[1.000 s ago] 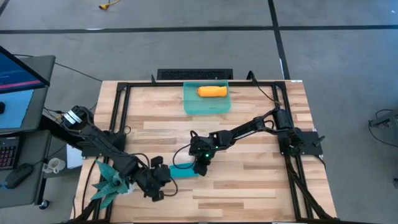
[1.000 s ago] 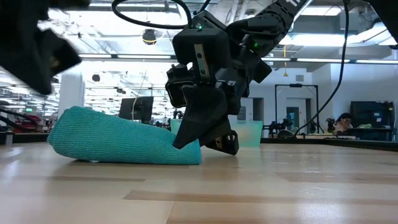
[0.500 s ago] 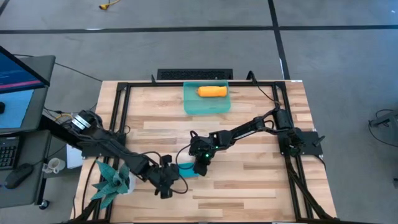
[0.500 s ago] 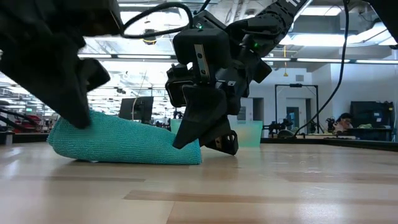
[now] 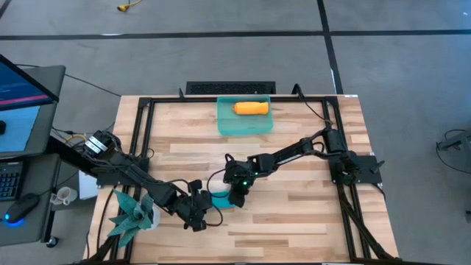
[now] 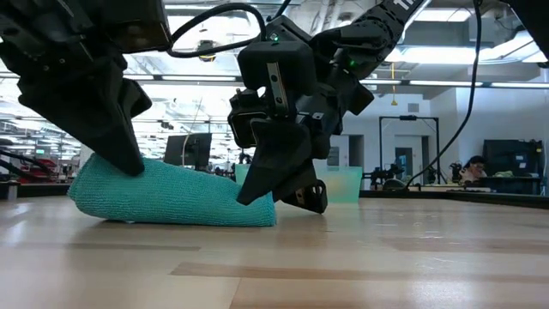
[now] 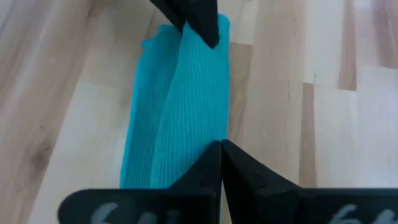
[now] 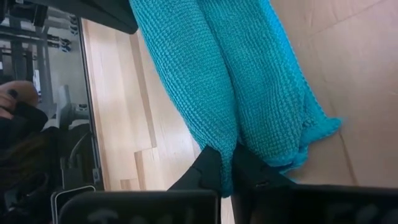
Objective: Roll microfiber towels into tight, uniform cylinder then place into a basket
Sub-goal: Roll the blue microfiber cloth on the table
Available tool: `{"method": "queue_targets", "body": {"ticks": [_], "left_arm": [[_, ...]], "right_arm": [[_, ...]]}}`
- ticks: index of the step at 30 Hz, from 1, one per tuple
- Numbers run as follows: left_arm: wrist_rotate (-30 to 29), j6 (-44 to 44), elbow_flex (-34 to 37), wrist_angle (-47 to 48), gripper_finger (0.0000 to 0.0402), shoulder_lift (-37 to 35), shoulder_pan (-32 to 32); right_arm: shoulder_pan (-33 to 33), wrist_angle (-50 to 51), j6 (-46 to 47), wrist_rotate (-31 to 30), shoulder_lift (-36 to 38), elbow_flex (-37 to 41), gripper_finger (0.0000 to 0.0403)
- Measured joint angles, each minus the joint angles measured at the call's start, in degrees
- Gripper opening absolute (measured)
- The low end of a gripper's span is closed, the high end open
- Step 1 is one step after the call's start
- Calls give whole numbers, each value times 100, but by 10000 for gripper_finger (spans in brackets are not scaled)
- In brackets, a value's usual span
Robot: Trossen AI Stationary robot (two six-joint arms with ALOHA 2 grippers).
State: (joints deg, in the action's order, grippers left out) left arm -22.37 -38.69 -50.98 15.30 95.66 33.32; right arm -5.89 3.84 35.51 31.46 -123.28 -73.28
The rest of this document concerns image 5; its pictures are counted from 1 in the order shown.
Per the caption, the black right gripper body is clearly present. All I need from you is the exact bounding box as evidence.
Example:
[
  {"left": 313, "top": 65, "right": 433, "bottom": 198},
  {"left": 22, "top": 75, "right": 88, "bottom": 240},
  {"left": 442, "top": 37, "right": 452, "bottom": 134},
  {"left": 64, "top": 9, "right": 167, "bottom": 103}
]
[{"left": 227, "top": 180, "right": 253, "bottom": 209}]

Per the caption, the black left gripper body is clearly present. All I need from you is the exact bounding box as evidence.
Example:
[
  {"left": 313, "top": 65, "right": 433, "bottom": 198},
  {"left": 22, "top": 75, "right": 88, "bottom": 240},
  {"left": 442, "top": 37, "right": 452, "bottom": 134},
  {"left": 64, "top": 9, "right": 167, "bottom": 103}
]
[{"left": 180, "top": 180, "right": 213, "bottom": 233}]

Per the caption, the teal microfiber towel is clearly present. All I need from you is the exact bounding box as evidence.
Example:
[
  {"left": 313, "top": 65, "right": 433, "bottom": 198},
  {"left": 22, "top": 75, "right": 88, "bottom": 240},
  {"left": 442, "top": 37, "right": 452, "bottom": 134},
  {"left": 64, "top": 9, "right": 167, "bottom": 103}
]
[{"left": 209, "top": 190, "right": 236, "bottom": 210}]

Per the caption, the orange microfiber towel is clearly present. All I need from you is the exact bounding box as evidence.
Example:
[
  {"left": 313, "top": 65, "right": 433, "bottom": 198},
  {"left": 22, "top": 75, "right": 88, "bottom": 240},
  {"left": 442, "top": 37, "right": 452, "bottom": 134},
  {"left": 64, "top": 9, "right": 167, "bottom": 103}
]
[{"left": 231, "top": 101, "right": 271, "bottom": 116}]

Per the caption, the teal translucent plastic basket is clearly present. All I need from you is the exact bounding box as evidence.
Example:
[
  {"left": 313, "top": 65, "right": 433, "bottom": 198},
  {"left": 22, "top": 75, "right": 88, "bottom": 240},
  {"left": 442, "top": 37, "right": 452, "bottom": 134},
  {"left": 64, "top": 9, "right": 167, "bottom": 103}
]
[{"left": 216, "top": 93, "right": 275, "bottom": 136}]

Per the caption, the white plant pot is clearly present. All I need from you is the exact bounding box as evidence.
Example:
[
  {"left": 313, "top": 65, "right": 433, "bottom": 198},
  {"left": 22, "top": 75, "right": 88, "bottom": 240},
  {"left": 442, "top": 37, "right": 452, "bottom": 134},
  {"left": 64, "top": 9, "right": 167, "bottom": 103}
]
[{"left": 146, "top": 205, "right": 162, "bottom": 230}]

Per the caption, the teal artificial plant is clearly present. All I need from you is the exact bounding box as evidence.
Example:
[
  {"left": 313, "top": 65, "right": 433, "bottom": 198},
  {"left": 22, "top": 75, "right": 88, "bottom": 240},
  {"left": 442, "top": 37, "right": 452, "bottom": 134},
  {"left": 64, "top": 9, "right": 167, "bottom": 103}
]
[{"left": 106, "top": 188, "right": 155, "bottom": 249}]

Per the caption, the black perforated mat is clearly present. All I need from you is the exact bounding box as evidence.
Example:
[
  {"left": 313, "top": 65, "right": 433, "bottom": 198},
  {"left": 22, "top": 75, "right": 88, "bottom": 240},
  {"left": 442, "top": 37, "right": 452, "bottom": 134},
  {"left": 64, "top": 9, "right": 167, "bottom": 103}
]
[{"left": 185, "top": 80, "right": 277, "bottom": 96}]

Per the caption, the white box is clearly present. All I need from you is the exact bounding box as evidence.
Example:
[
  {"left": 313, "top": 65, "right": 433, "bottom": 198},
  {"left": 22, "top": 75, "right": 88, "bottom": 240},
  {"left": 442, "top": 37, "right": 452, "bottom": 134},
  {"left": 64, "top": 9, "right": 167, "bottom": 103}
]
[{"left": 78, "top": 169, "right": 99, "bottom": 201}]

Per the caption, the white mug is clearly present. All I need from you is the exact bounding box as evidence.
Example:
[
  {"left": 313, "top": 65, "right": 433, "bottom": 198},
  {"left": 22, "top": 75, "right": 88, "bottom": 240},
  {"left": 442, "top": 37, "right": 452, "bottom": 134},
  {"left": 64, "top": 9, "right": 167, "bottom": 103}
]
[{"left": 49, "top": 185, "right": 79, "bottom": 206}]

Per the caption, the black desk support beam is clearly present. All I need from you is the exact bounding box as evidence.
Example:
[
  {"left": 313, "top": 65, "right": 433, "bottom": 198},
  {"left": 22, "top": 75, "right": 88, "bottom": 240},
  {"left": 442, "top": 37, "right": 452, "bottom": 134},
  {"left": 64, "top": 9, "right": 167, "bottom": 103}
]
[{"left": 43, "top": 135, "right": 102, "bottom": 177}]

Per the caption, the grey desk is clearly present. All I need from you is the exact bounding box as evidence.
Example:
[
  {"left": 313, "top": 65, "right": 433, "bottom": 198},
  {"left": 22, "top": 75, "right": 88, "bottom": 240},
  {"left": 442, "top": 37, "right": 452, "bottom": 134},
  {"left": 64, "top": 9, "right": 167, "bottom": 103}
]
[{"left": 0, "top": 65, "right": 67, "bottom": 247}]

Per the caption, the black computer mouse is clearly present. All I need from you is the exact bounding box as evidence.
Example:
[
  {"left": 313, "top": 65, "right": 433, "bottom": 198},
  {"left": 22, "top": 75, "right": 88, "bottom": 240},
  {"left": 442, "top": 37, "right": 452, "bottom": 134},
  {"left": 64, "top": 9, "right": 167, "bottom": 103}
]
[{"left": 3, "top": 192, "right": 40, "bottom": 225}]

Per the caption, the black keyboard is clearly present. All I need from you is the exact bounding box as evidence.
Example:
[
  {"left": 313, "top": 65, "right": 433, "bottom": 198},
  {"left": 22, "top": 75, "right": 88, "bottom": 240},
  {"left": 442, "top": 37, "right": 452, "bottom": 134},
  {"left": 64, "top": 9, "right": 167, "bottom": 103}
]
[{"left": 0, "top": 160, "right": 24, "bottom": 202}]

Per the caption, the black desktop monitor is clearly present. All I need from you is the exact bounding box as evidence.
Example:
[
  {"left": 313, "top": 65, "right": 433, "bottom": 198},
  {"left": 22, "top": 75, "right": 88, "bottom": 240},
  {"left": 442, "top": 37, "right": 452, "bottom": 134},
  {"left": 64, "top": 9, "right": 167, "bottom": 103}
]
[{"left": 0, "top": 54, "right": 60, "bottom": 155}]

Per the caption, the black camera cable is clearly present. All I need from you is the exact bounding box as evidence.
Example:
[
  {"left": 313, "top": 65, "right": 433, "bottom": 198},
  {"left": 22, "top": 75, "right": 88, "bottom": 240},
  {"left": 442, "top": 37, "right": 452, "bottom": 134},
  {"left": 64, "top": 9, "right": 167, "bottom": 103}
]
[
  {"left": 204, "top": 202, "right": 224, "bottom": 227},
  {"left": 205, "top": 153, "right": 236, "bottom": 198}
]

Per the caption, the black metal table frame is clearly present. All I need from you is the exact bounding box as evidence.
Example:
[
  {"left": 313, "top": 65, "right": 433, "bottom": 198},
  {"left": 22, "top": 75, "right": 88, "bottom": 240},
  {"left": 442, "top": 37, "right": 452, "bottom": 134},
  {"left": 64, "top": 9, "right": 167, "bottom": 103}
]
[{"left": 83, "top": 93, "right": 402, "bottom": 264}]

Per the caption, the long black hanging cable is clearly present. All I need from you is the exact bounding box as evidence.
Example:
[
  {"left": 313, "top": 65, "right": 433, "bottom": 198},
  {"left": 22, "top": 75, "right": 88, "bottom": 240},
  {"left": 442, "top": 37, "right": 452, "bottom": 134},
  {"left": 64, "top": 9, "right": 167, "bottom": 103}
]
[{"left": 294, "top": 83, "right": 335, "bottom": 126}]

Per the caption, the yellow cable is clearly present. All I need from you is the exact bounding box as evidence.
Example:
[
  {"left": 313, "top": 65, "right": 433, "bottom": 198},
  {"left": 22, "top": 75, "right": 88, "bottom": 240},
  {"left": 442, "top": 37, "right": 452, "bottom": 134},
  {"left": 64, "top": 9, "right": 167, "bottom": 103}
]
[
  {"left": 64, "top": 133, "right": 88, "bottom": 145},
  {"left": 116, "top": 0, "right": 144, "bottom": 13}
]

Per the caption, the thin black floor cable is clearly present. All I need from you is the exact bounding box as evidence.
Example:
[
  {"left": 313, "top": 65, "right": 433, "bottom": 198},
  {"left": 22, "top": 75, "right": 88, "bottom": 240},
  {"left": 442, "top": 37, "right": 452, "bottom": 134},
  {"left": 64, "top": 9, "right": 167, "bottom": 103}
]
[{"left": 15, "top": 63, "right": 122, "bottom": 98}]

